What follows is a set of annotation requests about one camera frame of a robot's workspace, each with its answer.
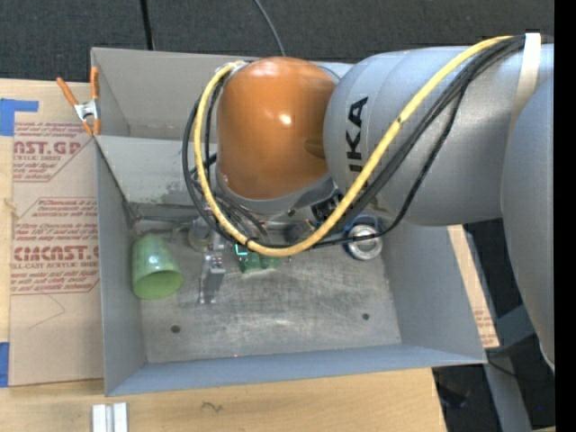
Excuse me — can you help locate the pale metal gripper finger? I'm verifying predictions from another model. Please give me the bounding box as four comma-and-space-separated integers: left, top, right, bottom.
208, 254, 228, 306
198, 258, 212, 306

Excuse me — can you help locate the pale green cup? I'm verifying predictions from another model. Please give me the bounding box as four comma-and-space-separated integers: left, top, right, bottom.
130, 233, 185, 301

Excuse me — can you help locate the grey metal bin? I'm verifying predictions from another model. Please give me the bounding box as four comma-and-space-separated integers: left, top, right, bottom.
89, 46, 490, 398

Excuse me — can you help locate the blue and silver can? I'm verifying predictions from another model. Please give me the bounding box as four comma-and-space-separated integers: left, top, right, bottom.
343, 215, 384, 262

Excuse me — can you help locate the brown cardboard board red print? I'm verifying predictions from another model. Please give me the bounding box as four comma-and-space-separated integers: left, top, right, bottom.
0, 77, 501, 388

